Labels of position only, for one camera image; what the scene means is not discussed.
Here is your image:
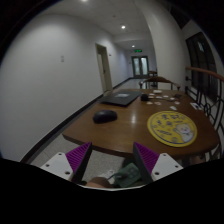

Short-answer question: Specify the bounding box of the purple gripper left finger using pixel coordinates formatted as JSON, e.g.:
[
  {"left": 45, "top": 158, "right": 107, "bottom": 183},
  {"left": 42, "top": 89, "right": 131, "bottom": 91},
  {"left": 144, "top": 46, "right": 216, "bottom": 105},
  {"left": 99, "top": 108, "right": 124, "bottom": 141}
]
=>
[{"left": 40, "top": 141, "right": 93, "bottom": 185}]

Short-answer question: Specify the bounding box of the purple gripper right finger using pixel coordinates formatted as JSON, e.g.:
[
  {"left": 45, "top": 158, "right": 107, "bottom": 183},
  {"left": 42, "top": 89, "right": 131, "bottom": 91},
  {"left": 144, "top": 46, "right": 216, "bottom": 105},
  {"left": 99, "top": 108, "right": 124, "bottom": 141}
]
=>
[{"left": 132, "top": 141, "right": 184, "bottom": 186}]

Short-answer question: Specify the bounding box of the round yellow cartoon mouse pad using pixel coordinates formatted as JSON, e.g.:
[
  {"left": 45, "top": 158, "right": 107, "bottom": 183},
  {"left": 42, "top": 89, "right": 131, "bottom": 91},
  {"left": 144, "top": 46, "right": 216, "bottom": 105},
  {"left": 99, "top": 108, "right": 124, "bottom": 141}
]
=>
[{"left": 147, "top": 111, "right": 197, "bottom": 148}]

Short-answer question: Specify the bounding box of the black computer mouse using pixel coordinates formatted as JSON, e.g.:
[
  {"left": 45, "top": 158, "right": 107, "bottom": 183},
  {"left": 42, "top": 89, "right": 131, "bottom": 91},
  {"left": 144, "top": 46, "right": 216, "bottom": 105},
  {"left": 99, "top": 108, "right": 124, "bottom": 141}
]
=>
[{"left": 93, "top": 110, "right": 118, "bottom": 124}]

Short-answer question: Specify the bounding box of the small black box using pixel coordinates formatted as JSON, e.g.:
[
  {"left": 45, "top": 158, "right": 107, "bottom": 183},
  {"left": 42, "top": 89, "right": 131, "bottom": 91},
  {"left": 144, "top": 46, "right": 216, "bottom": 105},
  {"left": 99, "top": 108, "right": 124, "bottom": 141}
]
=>
[{"left": 141, "top": 94, "right": 149, "bottom": 101}]

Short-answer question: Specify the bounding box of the closed dark laptop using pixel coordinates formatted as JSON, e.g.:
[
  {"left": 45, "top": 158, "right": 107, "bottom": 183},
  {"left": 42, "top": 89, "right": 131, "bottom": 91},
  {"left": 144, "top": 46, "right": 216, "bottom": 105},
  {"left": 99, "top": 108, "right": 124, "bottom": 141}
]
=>
[{"left": 100, "top": 90, "right": 141, "bottom": 106}]

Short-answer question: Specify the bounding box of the white card on table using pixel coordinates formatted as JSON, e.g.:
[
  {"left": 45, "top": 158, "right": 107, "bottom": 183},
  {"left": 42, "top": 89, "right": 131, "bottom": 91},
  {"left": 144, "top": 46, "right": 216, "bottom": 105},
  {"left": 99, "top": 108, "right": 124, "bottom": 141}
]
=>
[{"left": 153, "top": 90, "right": 162, "bottom": 94}]

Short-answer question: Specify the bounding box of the photo card at table edge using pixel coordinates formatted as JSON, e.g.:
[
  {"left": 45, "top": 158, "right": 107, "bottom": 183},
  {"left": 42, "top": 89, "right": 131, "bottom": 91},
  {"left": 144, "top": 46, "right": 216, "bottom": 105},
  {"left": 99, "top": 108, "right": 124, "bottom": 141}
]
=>
[{"left": 190, "top": 103, "right": 202, "bottom": 111}]

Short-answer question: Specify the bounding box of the wooden chair at table end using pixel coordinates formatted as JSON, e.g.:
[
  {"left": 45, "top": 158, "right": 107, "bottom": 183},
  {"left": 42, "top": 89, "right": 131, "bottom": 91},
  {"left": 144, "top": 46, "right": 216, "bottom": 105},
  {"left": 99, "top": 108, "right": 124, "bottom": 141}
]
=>
[{"left": 139, "top": 76, "right": 181, "bottom": 91}]

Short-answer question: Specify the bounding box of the wooden handrail with black railing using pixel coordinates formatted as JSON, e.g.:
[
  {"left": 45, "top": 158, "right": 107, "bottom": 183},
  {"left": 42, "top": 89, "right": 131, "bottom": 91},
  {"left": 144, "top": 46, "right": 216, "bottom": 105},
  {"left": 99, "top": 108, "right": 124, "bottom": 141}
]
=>
[{"left": 185, "top": 67, "right": 224, "bottom": 140}]

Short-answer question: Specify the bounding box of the glass double door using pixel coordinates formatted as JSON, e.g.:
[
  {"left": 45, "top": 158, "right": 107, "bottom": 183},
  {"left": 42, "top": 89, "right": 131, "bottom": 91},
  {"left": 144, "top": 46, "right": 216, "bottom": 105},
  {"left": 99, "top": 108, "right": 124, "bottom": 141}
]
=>
[{"left": 132, "top": 56, "right": 149, "bottom": 78}]

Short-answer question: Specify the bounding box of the beige side door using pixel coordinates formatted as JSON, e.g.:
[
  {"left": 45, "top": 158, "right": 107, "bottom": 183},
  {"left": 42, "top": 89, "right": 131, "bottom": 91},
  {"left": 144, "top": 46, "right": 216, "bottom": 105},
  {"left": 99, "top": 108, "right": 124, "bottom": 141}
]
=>
[{"left": 96, "top": 44, "right": 113, "bottom": 93}]

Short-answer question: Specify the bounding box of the green exit sign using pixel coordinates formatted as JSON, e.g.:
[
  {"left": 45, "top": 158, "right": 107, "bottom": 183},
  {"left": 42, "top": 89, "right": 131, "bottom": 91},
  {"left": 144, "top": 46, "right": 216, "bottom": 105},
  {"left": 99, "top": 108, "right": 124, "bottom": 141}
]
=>
[{"left": 134, "top": 49, "right": 142, "bottom": 53}]

